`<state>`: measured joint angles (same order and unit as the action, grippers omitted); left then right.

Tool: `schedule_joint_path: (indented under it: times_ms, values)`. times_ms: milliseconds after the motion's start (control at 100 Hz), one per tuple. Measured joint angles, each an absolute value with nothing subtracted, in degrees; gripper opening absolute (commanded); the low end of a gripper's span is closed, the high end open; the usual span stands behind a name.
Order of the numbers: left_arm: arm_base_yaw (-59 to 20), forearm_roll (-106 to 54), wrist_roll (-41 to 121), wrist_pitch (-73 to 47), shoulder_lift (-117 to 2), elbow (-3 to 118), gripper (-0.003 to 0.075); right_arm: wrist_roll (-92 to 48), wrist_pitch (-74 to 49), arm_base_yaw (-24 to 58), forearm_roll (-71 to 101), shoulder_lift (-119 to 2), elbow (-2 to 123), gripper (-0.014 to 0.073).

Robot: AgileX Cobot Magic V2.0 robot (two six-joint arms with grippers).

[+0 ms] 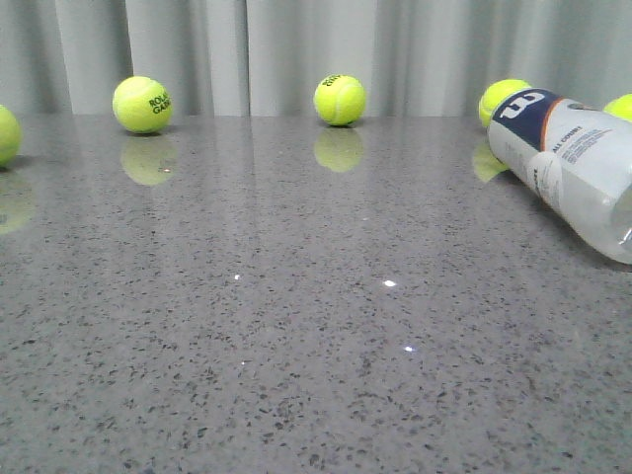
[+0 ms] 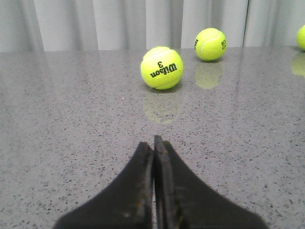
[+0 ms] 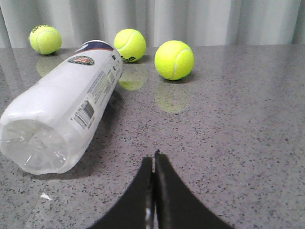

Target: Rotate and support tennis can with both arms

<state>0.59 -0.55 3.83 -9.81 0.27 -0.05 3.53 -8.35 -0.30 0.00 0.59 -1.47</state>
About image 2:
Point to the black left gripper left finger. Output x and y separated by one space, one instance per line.
125 204

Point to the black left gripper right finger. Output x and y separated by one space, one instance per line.
184 201

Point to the yellow Wilson tennis ball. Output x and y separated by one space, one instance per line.
161 68

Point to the yellow Roland Garros tennis ball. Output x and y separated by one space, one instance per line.
210 44

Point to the yellow tennis ball centre back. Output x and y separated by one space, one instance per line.
300 38

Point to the white pleated curtain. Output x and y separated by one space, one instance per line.
65 25

